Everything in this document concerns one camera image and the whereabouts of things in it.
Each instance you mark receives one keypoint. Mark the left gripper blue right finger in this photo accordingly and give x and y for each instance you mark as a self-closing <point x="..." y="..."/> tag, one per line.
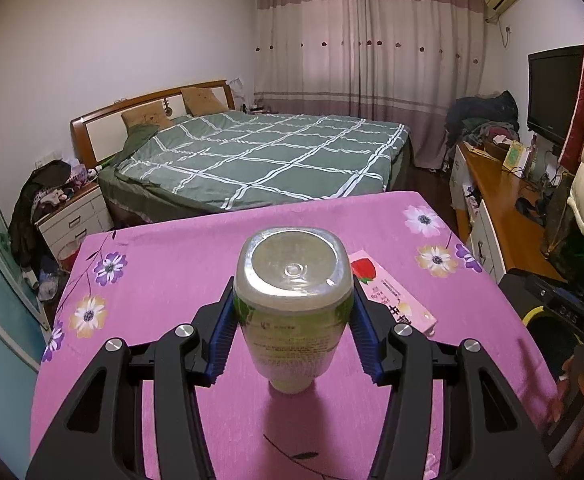
<point x="365" y="323"/>

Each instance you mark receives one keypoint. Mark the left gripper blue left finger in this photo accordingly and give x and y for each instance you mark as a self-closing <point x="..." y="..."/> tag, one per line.
<point x="221" y="327"/>

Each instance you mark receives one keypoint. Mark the pink strawberry milk carton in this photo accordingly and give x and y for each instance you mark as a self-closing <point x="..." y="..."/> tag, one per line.
<point x="381" y="287"/>

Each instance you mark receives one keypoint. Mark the green white lotion bottle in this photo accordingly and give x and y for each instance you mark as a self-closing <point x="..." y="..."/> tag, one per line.
<point x="293" y="293"/>

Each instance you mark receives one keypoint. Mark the wooden tv cabinet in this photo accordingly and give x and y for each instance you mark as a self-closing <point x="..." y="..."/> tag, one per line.
<point x="484" y="197"/>

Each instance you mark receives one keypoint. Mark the bed with green quilt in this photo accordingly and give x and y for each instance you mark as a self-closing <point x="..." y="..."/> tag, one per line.
<point x="233" y="161"/>

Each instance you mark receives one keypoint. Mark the white nightstand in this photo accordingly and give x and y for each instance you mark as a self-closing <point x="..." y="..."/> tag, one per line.
<point x="84" y="214"/>

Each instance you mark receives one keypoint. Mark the black jacket on nightstand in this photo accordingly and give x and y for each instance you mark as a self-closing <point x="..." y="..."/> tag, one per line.
<point x="27" y="247"/>

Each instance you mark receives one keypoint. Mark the clothes pile on cabinet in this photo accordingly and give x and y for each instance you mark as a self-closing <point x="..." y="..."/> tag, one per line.
<point x="471" y="119"/>

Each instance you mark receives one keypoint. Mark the left brown pillow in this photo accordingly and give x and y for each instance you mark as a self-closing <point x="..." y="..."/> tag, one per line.
<point x="150" y="114"/>

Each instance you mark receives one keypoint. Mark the brown pillow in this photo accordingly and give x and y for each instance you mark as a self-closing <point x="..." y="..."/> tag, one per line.
<point x="202" y="101"/>
<point x="150" y="114"/>

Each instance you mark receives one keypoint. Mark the wooden headboard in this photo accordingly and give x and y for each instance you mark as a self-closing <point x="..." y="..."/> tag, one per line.
<point x="101" y="134"/>

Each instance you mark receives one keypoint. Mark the right brown pillow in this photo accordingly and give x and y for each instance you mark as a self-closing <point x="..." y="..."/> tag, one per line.
<point x="202" y="101"/>

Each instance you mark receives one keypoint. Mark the black television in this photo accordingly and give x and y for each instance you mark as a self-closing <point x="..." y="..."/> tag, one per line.
<point x="553" y="84"/>

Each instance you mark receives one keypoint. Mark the pink white curtain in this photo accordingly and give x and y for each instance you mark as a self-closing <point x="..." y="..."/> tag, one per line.
<point x="404" y="61"/>

